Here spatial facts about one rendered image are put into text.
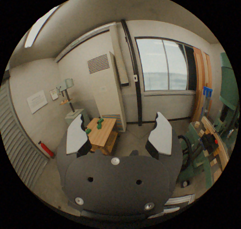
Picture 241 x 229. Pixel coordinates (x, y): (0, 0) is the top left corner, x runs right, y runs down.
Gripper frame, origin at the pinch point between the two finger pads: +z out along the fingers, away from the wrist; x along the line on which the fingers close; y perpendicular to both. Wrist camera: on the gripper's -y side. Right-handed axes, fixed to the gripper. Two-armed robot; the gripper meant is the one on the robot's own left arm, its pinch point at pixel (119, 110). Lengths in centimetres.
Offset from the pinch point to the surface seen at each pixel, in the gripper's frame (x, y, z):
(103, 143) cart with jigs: -27, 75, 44
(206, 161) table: 54, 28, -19
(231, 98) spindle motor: 61, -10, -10
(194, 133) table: 60, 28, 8
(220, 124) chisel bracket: 66, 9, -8
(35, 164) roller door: -220, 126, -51
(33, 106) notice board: -217, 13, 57
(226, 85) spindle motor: 60, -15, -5
